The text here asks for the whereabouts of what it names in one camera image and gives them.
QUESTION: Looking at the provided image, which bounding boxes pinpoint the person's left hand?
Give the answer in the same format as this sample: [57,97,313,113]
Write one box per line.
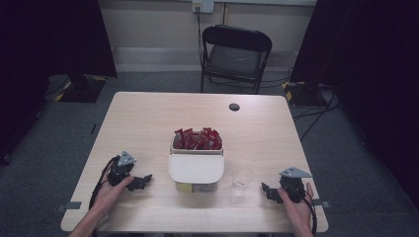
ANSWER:
[94,164,135,215]

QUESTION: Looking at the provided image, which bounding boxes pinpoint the person's right hand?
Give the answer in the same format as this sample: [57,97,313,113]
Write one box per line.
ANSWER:
[277,182,315,229]

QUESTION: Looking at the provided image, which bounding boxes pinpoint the black curtain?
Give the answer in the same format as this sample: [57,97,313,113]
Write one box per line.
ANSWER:
[0,0,119,166]
[290,0,419,211]

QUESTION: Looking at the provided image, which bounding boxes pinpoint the black folding chair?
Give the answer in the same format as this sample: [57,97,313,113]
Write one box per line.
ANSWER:
[200,24,274,96]

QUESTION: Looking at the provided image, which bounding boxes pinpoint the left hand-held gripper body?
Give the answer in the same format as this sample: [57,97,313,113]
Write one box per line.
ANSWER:
[107,150,137,188]

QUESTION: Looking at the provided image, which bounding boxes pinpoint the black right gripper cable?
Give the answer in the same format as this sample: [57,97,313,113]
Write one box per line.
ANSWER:
[301,193,318,237]

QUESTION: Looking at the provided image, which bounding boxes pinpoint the yellow packet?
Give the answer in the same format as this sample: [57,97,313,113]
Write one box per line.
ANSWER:
[175,182,195,194]

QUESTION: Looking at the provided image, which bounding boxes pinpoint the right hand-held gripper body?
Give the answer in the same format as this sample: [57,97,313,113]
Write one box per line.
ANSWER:
[278,166,313,204]

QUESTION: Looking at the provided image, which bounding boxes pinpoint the white box lid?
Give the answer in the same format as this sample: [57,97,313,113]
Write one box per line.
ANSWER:
[168,153,225,185]

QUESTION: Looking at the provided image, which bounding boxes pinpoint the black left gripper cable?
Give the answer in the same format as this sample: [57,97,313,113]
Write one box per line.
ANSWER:
[88,155,121,210]

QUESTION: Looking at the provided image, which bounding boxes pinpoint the white wall socket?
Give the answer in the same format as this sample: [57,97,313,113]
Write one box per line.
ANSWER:
[192,0,215,15]

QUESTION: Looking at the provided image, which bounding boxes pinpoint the clear storage box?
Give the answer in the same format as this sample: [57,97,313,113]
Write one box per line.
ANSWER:
[168,130,226,194]

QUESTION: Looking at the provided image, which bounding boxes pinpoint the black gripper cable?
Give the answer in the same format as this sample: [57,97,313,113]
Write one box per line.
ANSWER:
[88,155,121,210]
[301,193,318,237]

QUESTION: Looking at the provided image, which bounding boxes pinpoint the grey table edge bracket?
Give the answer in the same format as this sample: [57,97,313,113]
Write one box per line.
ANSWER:
[55,200,83,213]
[311,198,332,209]

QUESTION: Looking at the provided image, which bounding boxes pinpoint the pile of red packets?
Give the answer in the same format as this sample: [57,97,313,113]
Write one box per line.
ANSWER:
[173,126,223,151]

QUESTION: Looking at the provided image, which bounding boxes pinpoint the clear plastic cup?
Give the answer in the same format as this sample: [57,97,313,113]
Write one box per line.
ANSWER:
[230,165,256,198]

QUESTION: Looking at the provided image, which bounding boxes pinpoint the black floor cable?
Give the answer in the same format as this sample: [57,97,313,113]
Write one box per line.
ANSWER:
[291,88,342,143]

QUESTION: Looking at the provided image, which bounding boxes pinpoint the black wall cable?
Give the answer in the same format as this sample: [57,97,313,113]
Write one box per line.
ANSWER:
[196,6,205,68]

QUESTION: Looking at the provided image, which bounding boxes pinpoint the black stand base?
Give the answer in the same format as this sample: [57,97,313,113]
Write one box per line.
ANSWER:
[53,74,109,104]
[282,80,332,109]

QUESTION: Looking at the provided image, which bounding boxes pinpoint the pile of grey packets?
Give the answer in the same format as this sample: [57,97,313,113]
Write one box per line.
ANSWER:
[193,183,219,194]

